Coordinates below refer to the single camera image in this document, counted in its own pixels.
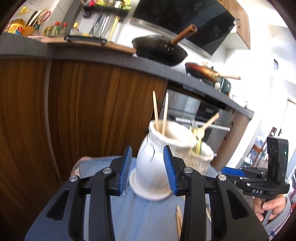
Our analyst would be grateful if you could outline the yellow cooking oil bottle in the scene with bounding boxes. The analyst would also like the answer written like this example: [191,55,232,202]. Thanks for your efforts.
[4,19,26,35]

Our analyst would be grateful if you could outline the yellow-capped clear bottle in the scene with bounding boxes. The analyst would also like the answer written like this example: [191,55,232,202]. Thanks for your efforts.
[69,22,80,37]

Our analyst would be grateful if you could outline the white floral ceramic utensil holder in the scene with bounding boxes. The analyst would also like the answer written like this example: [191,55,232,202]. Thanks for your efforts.
[135,120,215,194]

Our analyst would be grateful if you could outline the wooden knife block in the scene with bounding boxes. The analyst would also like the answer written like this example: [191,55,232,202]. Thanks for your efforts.
[22,10,41,37]

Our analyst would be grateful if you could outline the black oblong handle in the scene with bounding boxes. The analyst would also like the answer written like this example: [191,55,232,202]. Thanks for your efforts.
[64,35,108,45]

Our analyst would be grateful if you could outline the grey kitchen countertop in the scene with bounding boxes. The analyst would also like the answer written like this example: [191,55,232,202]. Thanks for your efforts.
[0,32,255,119]

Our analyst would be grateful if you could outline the red-handled scissors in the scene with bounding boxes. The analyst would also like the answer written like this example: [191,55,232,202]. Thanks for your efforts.
[34,9,51,26]

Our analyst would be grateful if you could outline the wooden chair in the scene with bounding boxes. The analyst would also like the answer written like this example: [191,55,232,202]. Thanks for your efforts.
[253,126,278,160]

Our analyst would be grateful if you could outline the wooden wall cabinet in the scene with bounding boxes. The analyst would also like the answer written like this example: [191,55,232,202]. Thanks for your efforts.
[228,0,251,50]

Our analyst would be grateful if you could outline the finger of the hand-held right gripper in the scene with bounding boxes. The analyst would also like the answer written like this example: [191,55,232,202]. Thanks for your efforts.
[221,167,269,180]
[228,177,255,189]

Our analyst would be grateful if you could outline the blue cartoon printed cloth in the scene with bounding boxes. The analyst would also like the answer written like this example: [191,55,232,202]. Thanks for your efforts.
[73,156,223,241]

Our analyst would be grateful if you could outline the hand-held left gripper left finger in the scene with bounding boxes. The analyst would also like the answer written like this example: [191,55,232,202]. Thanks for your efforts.
[24,146,133,241]

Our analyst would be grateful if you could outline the white pot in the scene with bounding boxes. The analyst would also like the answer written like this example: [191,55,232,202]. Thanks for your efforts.
[231,95,248,108]

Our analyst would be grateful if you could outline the white ceramic holder saucer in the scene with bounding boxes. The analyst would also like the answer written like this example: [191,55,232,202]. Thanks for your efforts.
[129,168,172,201]

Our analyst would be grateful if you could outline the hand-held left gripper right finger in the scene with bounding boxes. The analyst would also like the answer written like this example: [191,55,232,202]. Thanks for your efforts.
[163,145,270,241]

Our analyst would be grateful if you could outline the hanging metal peeler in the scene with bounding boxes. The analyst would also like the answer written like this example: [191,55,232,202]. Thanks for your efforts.
[89,14,102,37]

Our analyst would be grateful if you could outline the plain wooden cabinet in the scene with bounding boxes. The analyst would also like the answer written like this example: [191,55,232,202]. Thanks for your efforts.
[48,60,168,181]

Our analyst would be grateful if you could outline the black wok with wooden handle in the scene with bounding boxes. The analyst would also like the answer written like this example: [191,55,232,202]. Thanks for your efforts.
[132,24,198,67]

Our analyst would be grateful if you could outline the narrow wooden cabinet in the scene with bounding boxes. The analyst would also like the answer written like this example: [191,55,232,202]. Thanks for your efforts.
[211,111,251,172]

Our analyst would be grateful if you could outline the brown frying pan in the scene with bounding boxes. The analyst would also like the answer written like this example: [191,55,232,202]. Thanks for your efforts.
[185,62,241,84]

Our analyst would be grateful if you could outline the yellow plastic fork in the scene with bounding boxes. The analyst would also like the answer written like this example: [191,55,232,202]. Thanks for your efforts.
[193,128,206,155]
[195,133,202,155]

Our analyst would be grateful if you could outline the person's right hand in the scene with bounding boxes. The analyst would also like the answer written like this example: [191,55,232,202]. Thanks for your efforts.
[253,194,292,223]

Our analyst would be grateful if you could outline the black range hood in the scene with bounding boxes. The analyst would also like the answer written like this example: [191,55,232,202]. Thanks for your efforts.
[130,0,239,59]

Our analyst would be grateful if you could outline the stainless steel built-in oven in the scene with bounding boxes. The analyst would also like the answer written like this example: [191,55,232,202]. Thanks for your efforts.
[165,89,234,158]

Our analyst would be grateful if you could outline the wooden cutting board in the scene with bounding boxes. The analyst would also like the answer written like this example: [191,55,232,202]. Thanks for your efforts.
[41,36,137,54]

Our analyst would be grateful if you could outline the black wall shelf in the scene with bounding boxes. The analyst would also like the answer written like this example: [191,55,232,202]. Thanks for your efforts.
[82,5,132,18]

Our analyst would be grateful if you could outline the hanging yellow kitchen tool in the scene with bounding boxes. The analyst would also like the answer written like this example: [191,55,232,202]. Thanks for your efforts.
[108,16,120,42]

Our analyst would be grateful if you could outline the hanging metal tongs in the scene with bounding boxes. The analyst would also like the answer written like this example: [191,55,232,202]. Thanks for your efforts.
[98,15,110,38]

